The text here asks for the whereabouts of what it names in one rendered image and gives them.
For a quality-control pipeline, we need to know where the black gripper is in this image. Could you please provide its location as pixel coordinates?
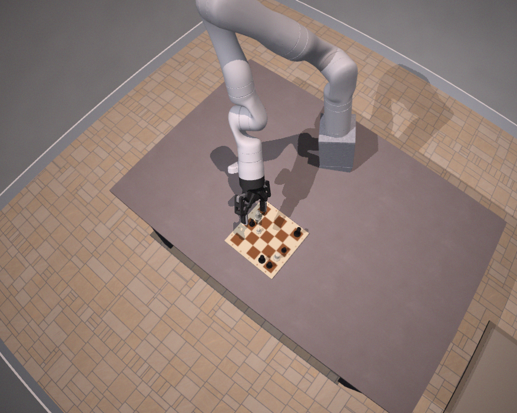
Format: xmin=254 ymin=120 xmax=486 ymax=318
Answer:
xmin=234 ymin=176 xmax=271 ymax=225

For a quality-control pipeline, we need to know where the brown and cream chessboard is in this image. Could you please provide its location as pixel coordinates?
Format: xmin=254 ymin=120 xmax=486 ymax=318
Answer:
xmin=225 ymin=202 xmax=309 ymax=279

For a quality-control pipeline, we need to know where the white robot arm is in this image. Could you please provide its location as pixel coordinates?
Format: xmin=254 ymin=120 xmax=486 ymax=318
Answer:
xmin=195 ymin=0 xmax=358 ymax=180

